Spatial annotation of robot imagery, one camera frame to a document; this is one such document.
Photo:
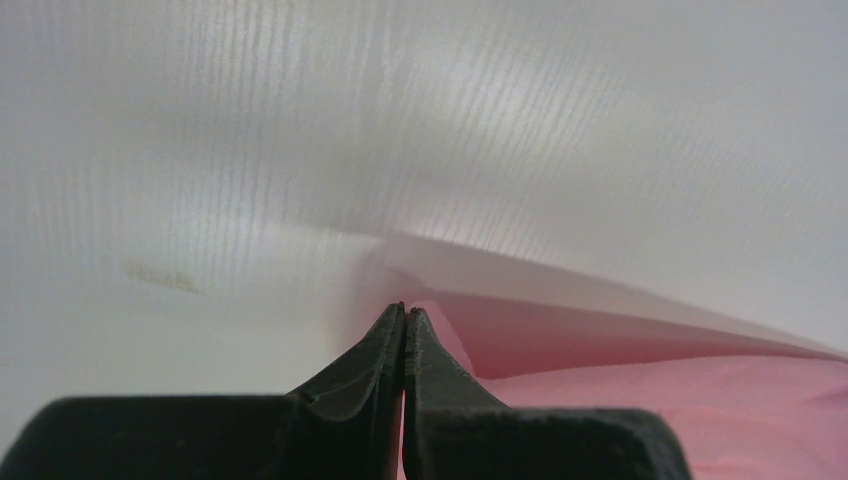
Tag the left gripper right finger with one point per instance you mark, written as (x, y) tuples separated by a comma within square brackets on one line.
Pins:
[(456, 429)]

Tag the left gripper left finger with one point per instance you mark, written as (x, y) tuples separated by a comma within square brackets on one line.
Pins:
[(343, 423)]

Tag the pink t shirt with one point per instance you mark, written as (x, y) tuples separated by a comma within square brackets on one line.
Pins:
[(743, 407)]

